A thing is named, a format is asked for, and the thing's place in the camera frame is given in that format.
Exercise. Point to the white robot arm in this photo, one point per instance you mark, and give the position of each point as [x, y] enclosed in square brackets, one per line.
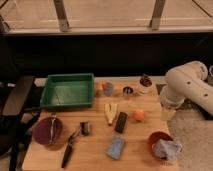
[187, 81]

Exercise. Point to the red bowl right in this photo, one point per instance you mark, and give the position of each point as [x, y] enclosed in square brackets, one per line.
[155, 136]

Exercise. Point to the blue sponge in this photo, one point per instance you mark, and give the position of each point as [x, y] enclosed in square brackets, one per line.
[115, 148]

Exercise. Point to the black rectangular block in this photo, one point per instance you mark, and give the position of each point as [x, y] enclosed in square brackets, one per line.
[121, 121]

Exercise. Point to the white cup with dark contents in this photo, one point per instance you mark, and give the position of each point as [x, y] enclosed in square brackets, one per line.
[144, 84]

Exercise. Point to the grey crumpled cloth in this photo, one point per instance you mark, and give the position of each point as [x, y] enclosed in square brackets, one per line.
[166, 149]

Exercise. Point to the green plastic tray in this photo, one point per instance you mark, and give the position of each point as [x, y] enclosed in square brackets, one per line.
[66, 91]

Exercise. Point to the black chair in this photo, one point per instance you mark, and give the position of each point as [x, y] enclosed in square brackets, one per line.
[12, 130]

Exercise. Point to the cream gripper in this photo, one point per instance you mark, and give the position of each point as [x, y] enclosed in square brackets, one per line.
[167, 114]

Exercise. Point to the blue cup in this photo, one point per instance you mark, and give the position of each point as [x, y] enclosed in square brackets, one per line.
[107, 88]

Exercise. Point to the orange ball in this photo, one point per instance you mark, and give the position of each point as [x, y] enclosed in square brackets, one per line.
[138, 115]

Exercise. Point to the silver fork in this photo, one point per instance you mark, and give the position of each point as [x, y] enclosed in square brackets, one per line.
[53, 118]

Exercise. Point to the dark red bowl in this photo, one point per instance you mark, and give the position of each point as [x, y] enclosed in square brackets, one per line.
[41, 132]

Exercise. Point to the small orange object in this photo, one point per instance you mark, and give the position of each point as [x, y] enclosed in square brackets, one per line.
[100, 87]

